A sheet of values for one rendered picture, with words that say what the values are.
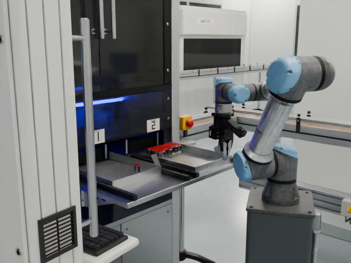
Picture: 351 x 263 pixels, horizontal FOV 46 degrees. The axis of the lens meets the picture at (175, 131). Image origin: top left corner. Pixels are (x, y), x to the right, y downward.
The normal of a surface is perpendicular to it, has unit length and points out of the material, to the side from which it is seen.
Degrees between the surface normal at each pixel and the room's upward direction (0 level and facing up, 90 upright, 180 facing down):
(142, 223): 90
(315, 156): 90
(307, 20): 90
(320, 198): 90
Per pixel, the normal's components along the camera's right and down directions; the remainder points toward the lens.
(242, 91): 0.37, 0.19
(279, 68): -0.90, 0.00
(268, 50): -0.68, 0.16
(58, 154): 0.82, 0.12
